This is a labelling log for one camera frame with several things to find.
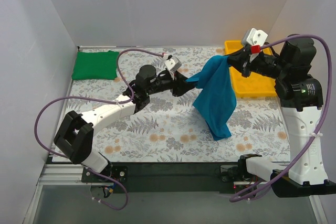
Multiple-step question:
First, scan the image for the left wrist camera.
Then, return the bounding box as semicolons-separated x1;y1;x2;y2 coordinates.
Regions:
163;55;182;79

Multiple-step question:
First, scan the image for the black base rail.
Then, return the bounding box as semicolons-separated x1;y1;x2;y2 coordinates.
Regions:
81;161;253;195

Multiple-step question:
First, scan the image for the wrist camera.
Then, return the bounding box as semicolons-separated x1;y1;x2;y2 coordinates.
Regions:
163;55;182;79
241;28;268;54

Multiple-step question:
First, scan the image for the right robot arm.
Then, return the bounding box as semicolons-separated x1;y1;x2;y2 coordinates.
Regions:
228;32;335;198

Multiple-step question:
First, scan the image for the yellow plastic tray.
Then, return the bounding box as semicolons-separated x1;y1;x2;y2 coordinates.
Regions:
224;40;277;98

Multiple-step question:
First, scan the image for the floral table cloth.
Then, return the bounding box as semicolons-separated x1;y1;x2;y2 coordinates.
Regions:
66;47;290;162

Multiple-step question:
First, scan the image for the folded green t shirt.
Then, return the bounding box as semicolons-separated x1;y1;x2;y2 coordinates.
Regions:
72;51;119;80

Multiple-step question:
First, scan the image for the aluminium frame rail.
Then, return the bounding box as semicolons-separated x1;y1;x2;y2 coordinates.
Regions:
23;163;87;224

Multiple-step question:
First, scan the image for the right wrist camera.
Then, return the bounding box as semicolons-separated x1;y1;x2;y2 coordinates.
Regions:
241;28;268;54

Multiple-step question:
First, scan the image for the blue t shirt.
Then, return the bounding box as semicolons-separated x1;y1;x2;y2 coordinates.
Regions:
186;55;237;141

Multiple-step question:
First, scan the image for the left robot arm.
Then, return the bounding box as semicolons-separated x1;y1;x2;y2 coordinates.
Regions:
54;65;195;182

